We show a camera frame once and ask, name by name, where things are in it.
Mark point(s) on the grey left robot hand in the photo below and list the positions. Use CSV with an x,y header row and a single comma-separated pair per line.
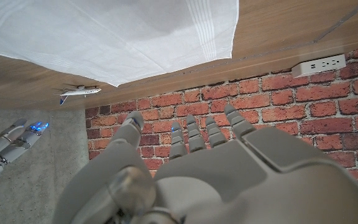
x,y
228,180

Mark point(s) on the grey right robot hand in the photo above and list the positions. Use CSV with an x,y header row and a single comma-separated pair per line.
x,y
8,146

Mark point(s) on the white handkerchief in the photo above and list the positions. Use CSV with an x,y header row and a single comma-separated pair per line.
x,y
104,37

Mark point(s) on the white toy airplane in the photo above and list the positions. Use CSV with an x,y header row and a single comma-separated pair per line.
x,y
79,92

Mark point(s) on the red brick printed backdrop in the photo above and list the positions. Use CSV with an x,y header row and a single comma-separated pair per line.
x,y
291,102

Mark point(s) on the white power strip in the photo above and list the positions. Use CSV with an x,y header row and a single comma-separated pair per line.
x,y
319,65

